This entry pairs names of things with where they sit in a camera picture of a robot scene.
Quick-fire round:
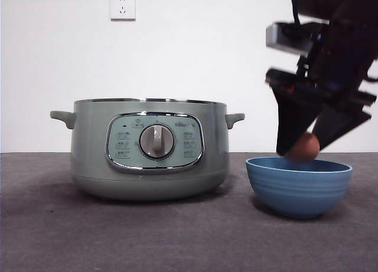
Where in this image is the pale green electric steamer pot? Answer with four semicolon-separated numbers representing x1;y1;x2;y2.
49;97;246;201

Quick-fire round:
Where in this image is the pale grey right camera box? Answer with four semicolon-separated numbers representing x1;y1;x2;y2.
265;22;312;57

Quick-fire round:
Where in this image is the white wall socket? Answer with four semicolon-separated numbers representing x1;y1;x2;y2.
110;0;136;21

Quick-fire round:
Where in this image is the brown egg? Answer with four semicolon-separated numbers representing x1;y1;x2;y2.
285;132;321;163

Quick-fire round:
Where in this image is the blue ribbed bowl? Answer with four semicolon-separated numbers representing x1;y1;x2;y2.
245;156;353;219

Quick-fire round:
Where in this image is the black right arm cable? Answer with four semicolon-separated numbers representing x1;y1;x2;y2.
291;0;301;27

